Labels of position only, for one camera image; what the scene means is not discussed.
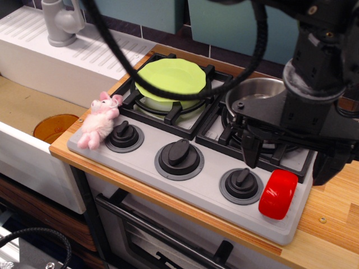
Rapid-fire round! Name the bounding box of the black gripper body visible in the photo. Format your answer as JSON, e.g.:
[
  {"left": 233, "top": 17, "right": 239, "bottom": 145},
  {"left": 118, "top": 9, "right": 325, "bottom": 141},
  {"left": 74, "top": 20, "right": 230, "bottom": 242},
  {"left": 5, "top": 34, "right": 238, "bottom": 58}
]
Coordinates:
[{"left": 231, "top": 89, "right": 359, "bottom": 166}]

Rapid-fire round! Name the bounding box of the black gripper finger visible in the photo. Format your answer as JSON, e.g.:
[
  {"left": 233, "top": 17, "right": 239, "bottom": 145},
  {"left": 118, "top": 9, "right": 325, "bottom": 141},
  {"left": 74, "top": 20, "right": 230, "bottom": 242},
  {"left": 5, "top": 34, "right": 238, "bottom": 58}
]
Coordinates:
[
  {"left": 312, "top": 151, "right": 354, "bottom": 186},
  {"left": 241, "top": 129, "right": 263, "bottom": 168}
]

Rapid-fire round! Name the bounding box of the red plastic salmon piece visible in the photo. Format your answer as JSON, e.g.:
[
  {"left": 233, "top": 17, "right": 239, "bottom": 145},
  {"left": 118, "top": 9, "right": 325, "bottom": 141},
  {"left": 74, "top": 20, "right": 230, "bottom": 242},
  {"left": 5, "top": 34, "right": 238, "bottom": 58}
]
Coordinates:
[{"left": 259, "top": 169, "right": 298, "bottom": 220}]

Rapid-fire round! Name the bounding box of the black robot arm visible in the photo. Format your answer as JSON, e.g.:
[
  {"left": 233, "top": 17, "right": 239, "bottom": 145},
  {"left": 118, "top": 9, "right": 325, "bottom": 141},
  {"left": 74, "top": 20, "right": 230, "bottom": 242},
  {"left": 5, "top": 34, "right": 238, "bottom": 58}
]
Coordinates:
[{"left": 227, "top": 1, "right": 358, "bottom": 185}]

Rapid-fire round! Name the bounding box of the black right burner grate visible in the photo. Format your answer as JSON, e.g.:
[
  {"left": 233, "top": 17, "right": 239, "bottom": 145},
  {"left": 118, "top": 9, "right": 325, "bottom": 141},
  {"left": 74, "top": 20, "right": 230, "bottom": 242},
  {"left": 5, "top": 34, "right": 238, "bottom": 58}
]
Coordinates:
[{"left": 195, "top": 96, "right": 314, "bottom": 183}]

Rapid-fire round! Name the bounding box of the black burner grate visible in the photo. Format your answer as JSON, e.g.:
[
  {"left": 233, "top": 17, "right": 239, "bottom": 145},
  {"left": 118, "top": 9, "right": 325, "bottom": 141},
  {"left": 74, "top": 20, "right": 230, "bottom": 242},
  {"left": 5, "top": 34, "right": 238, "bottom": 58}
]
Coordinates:
[
  {"left": 195, "top": 96, "right": 314, "bottom": 183},
  {"left": 115, "top": 53, "right": 233, "bottom": 140}
]

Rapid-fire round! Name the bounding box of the black right stove knob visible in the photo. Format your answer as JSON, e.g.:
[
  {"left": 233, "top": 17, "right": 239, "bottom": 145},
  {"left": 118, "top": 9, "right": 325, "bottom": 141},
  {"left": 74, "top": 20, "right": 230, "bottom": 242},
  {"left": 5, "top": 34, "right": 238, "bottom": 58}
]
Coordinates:
[{"left": 219, "top": 168, "right": 264, "bottom": 206}]

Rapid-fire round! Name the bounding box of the black stove knob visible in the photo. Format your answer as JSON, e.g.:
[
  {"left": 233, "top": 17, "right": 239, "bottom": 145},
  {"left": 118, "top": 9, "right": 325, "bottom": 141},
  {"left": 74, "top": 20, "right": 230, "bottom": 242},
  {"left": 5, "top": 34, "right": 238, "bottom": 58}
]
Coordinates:
[
  {"left": 105, "top": 120, "right": 145, "bottom": 154},
  {"left": 154, "top": 138, "right": 204, "bottom": 181},
  {"left": 219, "top": 168, "right": 264, "bottom": 206}
]

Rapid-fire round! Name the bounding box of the grey toy stove top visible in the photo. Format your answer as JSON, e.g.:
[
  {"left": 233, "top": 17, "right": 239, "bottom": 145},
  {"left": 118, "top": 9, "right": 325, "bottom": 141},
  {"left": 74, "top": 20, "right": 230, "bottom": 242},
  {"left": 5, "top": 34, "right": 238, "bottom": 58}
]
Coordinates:
[{"left": 67, "top": 114, "right": 316, "bottom": 245}]

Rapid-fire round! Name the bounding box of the stainless steel pan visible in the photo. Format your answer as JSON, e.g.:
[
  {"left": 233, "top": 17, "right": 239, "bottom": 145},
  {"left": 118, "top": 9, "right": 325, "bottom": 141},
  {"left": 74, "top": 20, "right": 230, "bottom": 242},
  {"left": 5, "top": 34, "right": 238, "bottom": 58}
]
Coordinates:
[{"left": 225, "top": 77, "right": 292, "bottom": 149}]

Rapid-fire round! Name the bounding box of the black left burner grate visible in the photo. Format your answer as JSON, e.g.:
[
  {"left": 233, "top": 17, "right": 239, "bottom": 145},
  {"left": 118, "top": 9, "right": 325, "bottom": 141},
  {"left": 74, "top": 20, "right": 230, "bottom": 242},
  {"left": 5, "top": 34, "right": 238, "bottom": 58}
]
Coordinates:
[{"left": 115, "top": 53, "right": 233, "bottom": 140}]

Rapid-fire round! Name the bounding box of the black middle stove knob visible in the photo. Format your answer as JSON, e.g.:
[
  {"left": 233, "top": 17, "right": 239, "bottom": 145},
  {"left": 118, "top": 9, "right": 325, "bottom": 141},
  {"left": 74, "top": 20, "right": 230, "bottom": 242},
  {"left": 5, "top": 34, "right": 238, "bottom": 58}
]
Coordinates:
[{"left": 154, "top": 138, "right": 204, "bottom": 181}]

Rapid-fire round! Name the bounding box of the lime green plastic plate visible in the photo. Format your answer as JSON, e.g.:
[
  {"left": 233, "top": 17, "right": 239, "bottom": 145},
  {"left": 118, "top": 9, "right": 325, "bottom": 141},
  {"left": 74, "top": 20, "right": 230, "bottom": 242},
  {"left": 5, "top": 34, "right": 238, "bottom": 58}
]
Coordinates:
[{"left": 137, "top": 58, "right": 206, "bottom": 95}]

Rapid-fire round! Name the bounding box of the black left stove knob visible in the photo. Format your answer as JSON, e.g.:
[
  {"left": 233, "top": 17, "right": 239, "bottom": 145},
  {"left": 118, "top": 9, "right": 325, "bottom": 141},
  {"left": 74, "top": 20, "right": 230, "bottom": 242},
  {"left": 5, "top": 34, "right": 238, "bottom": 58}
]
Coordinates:
[{"left": 105, "top": 120, "right": 145, "bottom": 154}]

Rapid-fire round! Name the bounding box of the toy oven door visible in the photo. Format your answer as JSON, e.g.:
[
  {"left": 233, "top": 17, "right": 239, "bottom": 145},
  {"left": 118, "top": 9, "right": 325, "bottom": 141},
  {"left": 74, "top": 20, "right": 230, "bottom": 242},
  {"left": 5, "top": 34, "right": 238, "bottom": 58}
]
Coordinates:
[{"left": 93, "top": 189, "right": 285, "bottom": 268}]

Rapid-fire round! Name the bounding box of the pink plush pig toy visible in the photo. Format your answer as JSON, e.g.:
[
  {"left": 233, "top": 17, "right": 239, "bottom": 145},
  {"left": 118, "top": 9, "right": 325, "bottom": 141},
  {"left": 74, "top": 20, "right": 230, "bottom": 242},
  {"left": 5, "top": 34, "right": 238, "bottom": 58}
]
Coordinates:
[{"left": 77, "top": 91, "right": 123, "bottom": 150}]

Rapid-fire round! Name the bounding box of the orange plastic bowl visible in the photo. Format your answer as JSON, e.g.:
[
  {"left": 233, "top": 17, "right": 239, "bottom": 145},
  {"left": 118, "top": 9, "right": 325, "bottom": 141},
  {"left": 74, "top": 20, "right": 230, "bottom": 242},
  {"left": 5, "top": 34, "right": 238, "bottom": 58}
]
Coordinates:
[{"left": 33, "top": 114, "right": 79, "bottom": 144}]

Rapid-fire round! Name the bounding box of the grey toy faucet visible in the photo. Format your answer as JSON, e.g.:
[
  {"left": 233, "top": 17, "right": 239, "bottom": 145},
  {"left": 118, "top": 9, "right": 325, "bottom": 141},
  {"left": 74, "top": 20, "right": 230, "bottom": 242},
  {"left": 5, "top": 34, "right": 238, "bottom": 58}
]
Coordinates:
[{"left": 41, "top": 0, "right": 85, "bottom": 47}]

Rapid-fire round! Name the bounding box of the white toy sink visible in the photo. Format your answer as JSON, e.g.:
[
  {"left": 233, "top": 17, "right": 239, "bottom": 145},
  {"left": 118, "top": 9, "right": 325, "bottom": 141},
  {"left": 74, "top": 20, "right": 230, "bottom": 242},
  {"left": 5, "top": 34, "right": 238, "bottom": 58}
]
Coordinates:
[{"left": 0, "top": 5, "right": 158, "bottom": 215}]

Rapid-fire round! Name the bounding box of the teal left wall cabinet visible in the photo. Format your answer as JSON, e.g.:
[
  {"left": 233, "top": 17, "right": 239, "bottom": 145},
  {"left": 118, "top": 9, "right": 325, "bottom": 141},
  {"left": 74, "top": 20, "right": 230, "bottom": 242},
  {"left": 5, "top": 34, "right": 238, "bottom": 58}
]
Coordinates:
[{"left": 63, "top": 0, "right": 186, "bottom": 35}]

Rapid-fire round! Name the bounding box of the black braided cable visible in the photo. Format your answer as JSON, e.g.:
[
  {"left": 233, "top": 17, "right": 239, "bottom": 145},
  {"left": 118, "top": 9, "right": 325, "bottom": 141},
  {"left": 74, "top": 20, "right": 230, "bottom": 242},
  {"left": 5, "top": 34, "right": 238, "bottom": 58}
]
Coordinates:
[{"left": 0, "top": 0, "right": 267, "bottom": 269}]

